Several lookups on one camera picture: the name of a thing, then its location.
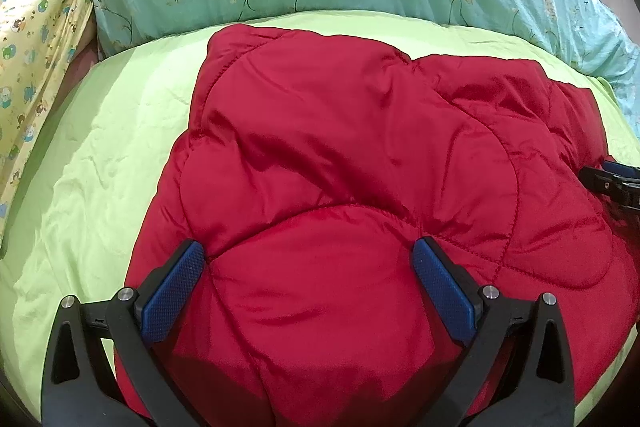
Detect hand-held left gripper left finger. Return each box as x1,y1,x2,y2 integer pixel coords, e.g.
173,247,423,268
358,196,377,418
42,239,206,427

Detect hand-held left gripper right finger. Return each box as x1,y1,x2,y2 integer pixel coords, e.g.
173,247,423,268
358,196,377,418
411,236,576,427

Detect pink bed sheet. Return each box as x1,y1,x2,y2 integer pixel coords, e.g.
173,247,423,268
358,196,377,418
59,19,107,92

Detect red quilted jacket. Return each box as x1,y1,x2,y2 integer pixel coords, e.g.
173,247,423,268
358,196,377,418
114,25,628,427

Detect light green blanket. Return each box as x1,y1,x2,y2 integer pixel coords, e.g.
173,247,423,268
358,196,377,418
0,10,640,427

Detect yellow printed blanket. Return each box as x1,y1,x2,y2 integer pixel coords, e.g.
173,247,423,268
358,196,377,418
0,0,101,248

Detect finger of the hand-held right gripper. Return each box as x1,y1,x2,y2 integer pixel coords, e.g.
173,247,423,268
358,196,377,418
579,160,640,210

